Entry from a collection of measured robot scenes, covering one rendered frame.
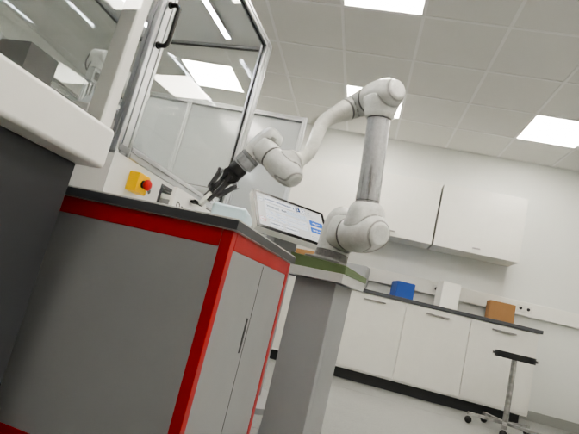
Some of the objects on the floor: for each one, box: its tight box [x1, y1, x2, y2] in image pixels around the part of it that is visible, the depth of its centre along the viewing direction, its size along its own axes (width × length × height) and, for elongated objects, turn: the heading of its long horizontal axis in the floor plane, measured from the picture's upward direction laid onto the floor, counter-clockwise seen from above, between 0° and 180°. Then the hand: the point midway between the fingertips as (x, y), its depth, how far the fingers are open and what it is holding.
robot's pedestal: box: [249, 264, 364, 434], centre depth 207 cm, size 30×30×76 cm
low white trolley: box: [0, 184, 296, 434], centre depth 144 cm, size 58×62×76 cm
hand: (206, 198), depth 197 cm, fingers closed
